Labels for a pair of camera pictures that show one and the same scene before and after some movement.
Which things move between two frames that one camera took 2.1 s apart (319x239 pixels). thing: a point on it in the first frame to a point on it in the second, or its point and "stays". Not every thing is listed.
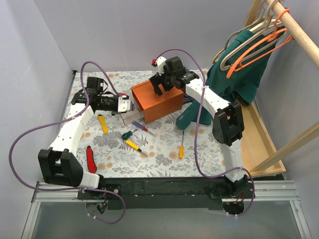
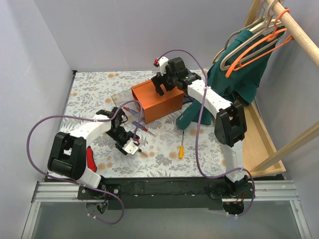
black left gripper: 115,102 to 122,143
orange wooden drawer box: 155,106 stays
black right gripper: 158,79 stays
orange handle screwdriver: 181,148 stays
